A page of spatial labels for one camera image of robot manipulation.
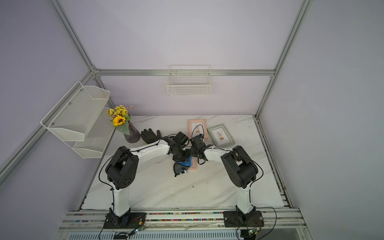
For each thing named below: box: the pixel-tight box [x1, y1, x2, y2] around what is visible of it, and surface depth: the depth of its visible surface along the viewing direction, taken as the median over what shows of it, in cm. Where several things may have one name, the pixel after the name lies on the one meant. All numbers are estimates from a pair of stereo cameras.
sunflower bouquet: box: [106, 105, 133, 136], surface depth 87 cm
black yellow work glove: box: [140, 128, 161, 144], surface depth 109 cm
